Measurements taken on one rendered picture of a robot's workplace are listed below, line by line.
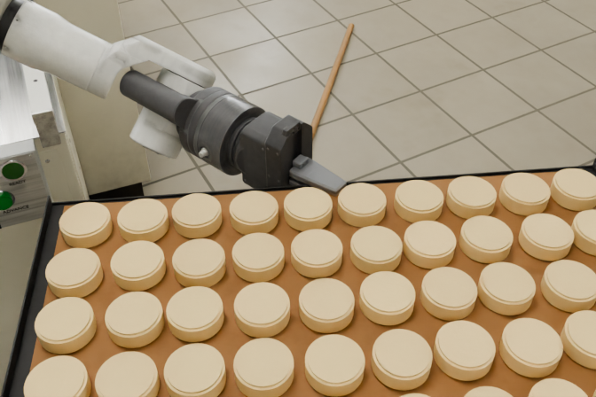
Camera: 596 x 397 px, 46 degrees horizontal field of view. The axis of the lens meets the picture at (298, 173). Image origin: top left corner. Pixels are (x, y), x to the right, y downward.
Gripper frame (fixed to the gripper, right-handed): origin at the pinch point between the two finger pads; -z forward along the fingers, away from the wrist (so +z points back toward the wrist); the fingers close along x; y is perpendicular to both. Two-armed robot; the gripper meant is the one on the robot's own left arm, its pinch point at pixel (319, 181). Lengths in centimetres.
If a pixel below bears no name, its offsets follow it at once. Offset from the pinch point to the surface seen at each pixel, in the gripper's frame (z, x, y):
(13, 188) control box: 51, -22, -12
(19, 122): 56, -16, -5
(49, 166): 51, -22, -5
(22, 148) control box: 50, -16, -8
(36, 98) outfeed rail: 51, -10, -3
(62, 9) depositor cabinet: 107, -31, 37
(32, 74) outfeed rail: 57, -10, 0
